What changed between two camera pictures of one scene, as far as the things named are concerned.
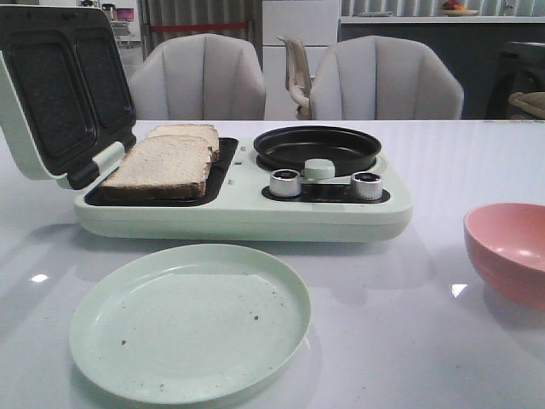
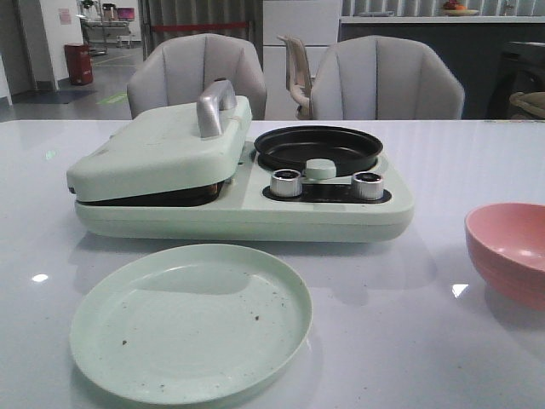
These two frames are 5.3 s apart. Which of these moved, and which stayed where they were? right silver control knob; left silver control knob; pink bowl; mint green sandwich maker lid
Moved: mint green sandwich maker lid
Stayed: left silver control knob; pink bowl; right silver control knob
